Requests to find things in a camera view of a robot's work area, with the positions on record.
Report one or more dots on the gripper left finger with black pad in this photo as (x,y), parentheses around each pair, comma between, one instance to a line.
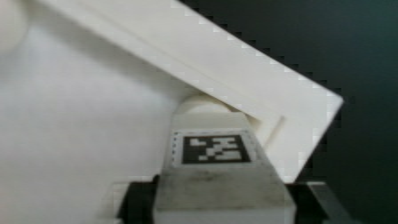
(135,209)

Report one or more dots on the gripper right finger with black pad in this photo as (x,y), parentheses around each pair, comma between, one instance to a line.
(318,207)

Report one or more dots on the white table leg with tag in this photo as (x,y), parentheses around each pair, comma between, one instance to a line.
(218,185)

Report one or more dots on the white square table top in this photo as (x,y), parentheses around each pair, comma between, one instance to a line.
(105,60)

